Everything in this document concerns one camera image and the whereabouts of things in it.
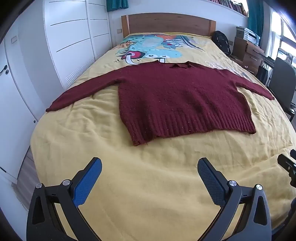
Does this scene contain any wooden drawer cabinet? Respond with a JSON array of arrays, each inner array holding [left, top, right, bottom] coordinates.
[[243, 42, 265, 76]]

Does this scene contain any dark office chair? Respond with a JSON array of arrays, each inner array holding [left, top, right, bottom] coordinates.
[[267, 57, 296, 122]]

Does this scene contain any white printer box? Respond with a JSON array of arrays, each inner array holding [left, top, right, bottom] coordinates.
[[236, 26, 260, 45]]

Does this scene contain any window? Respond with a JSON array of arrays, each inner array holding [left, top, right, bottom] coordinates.
[[269, 7, 296, 70]]

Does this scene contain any brown cardboard box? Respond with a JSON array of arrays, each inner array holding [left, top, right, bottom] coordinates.
[[232, 37, 248, 61]]

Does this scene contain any wooden bed headboard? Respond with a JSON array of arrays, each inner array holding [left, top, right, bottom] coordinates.
[[121, 13, 216, 39]]

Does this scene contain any white wardrobe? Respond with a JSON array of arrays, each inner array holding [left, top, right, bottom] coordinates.
[[0, 0, 115, 182]]

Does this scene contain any black backpack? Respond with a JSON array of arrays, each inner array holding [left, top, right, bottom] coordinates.
[[211, 31, 232, 55]]

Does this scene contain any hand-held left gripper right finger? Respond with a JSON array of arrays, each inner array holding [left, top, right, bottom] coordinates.
[[197, 158, 272, 241]]

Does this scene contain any row of books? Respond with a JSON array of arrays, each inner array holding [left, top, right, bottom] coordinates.
[[208, 0, 248, 15]]

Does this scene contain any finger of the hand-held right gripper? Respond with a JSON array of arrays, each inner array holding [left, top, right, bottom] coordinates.
[[277, 152, 296, 180]]

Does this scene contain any teal hanging cloth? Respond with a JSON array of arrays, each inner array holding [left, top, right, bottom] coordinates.
[[106, 0, 129, 12]]

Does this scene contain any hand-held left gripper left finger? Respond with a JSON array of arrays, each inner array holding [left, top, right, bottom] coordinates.
[[26, 157, 102, 241]]

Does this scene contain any teal curtain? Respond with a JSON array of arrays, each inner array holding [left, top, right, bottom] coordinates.
[[246, 0, 264, 42]]

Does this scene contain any yellow printed blanket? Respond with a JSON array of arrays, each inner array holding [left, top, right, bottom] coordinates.
[[30, 32, 296, 241]]

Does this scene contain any dark red knitted sweater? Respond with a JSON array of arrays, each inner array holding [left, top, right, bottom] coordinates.
[[46, 61, 275, 147]]

